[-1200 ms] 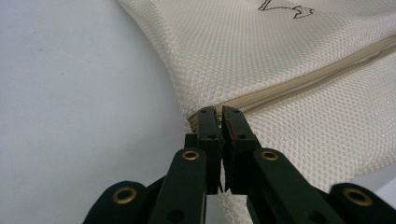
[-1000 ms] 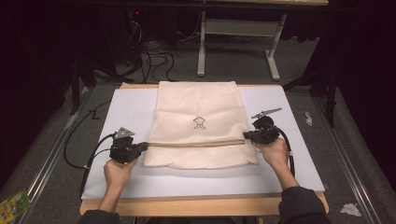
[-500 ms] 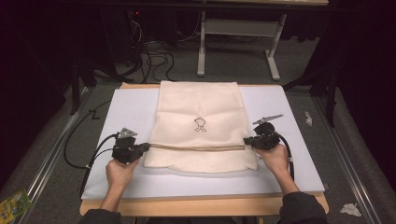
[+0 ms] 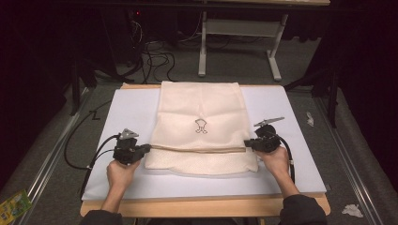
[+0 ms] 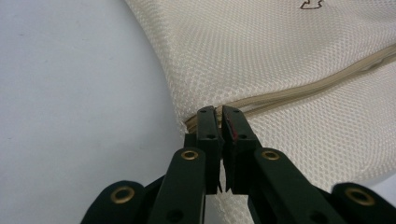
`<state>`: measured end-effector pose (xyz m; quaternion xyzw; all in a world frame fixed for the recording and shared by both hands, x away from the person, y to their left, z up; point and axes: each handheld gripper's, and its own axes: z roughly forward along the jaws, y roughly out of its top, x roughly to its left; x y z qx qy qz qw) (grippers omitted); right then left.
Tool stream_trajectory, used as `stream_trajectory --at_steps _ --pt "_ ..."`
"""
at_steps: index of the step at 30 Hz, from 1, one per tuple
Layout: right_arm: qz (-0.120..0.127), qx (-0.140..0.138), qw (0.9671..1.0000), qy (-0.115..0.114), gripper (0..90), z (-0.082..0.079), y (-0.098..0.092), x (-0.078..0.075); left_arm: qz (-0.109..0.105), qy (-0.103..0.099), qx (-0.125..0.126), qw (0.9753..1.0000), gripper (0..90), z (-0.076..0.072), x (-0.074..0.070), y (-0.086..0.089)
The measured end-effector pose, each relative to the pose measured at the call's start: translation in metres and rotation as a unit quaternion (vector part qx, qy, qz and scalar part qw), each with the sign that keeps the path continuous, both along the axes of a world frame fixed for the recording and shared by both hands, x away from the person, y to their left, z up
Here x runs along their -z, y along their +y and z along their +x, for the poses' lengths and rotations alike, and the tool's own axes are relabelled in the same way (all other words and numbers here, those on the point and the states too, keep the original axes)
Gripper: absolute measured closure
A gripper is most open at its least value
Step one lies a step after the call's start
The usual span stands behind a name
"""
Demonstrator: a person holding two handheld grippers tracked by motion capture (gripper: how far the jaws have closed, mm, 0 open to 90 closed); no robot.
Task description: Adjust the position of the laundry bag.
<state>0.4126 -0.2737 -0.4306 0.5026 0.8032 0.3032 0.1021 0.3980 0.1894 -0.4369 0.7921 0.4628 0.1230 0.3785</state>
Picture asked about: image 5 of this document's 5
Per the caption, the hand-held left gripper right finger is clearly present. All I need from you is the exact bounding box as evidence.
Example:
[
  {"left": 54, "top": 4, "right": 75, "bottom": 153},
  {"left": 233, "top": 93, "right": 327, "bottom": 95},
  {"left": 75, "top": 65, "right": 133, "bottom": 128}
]
[{"left": 219, "top": 105, "right": 263, "bottom": 196}]

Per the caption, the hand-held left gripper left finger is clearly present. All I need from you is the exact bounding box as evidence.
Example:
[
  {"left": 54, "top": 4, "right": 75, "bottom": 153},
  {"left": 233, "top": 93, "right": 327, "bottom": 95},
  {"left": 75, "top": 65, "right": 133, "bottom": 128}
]
[{"left": 183, "top": 105, "right": 226, "bottom": 196}]

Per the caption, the cream mesh laundry bag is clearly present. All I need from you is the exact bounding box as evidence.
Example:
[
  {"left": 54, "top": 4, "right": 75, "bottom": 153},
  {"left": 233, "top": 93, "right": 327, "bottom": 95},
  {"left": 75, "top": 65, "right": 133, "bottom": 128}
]
[{"left": 124, "top": 0, "right": 396, "bottom": 224}]

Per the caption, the white table mat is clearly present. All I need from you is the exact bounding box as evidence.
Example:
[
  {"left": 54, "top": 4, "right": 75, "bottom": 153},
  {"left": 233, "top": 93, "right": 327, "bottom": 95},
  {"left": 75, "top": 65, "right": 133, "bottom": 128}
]
[{"left": 0, "top": 0, "right": 396, "bottom": 224}]

